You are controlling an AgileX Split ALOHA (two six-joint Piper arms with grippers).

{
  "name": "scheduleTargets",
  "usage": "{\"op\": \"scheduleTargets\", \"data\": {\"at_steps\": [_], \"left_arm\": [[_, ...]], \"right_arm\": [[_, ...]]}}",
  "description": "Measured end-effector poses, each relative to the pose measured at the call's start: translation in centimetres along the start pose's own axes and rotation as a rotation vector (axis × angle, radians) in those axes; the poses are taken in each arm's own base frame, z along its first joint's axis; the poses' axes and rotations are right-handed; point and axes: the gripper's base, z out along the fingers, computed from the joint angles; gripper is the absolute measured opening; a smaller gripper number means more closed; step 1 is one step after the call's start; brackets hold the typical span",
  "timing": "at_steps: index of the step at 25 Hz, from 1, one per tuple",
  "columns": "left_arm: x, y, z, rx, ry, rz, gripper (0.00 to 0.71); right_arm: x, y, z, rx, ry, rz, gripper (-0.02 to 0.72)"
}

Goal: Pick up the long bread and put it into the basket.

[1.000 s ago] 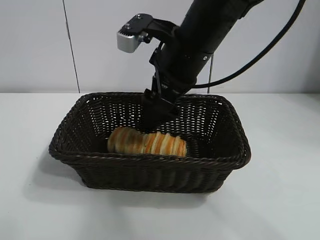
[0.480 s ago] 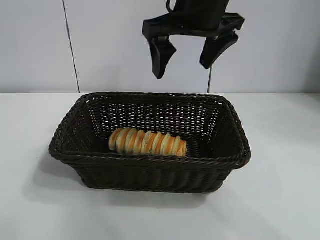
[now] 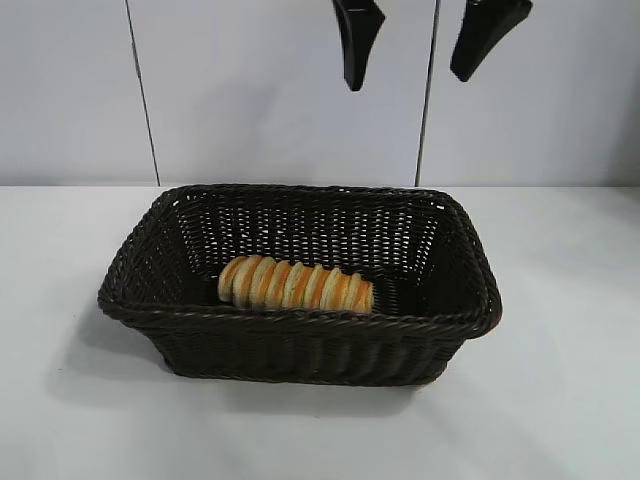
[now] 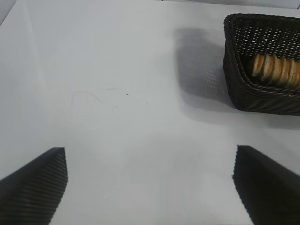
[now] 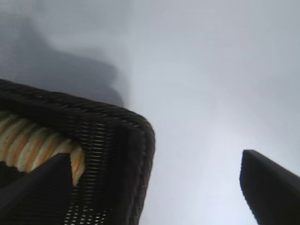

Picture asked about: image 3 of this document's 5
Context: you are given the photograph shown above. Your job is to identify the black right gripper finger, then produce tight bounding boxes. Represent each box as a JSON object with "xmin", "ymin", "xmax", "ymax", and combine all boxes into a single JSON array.
[
  {"xmin": 450, "ymin": 0, "xmax": 534, "ymax": 83},
  {"xmin": 331, "ymin": 0, "xmax": 387, "ymax": 93}
]

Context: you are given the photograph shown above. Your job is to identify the long striped bread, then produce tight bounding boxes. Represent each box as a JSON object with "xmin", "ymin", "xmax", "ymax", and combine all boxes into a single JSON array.
[{"xmin": 217, "ymin": 254, "xmax": 375, "ymax": 314}]

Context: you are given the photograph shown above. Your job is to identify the dark brown woven basket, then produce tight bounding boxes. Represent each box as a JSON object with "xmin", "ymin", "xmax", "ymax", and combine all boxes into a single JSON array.
[{"xmin": 97, "ymin": 183, "xmax": 503, "ymax": 387}]

